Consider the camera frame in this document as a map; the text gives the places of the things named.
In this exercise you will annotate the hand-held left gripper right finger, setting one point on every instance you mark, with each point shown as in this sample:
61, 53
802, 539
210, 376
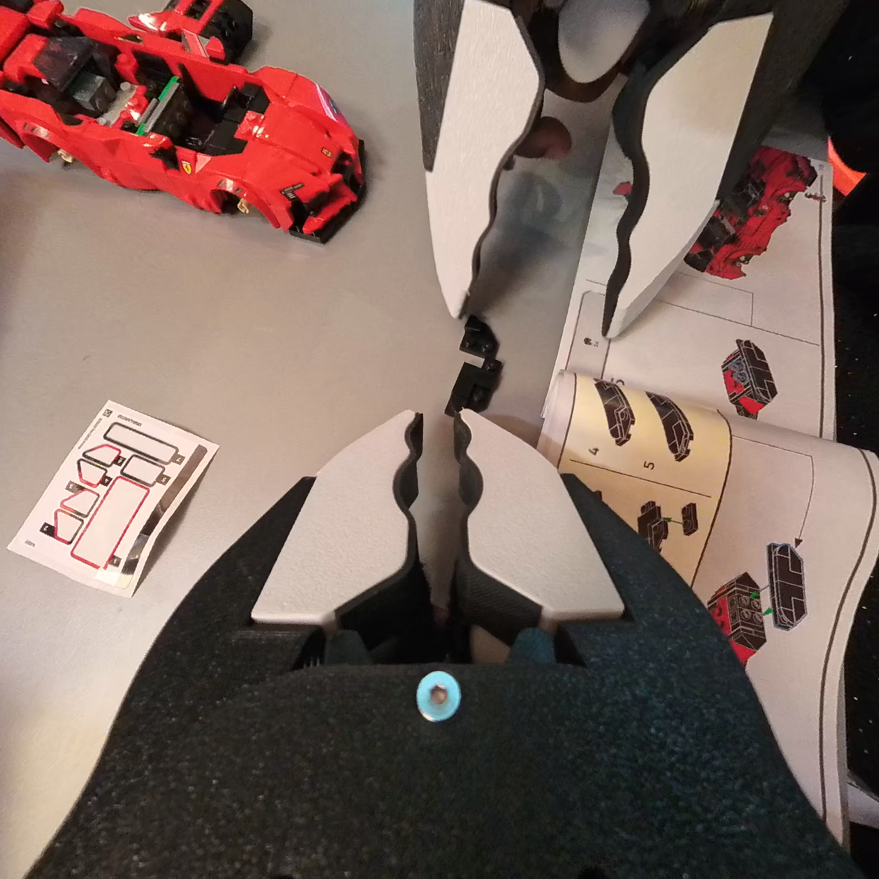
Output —
542, 542

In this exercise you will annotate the lego instruction booklet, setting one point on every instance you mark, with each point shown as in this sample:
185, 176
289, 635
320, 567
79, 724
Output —
776, 309

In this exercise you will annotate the red lego car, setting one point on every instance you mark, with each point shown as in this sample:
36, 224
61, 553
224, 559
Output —
288, 151

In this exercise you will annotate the black lego slope brick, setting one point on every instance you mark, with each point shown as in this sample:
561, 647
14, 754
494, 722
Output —
472, 388

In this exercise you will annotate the orange plastic block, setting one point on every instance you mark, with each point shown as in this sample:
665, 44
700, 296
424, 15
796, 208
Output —
846, 172

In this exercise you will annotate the white sticker sheet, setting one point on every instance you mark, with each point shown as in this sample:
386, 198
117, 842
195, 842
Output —
117, 508

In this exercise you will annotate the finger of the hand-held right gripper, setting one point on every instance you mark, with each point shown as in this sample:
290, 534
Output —
687, 158
481, 103

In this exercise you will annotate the small black lego plate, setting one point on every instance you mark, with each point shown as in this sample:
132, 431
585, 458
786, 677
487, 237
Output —
479, 336

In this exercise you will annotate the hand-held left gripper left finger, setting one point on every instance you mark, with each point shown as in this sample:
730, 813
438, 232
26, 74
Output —
343, 542

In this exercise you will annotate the person's right hand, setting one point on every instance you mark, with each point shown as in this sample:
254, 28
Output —
546, 139

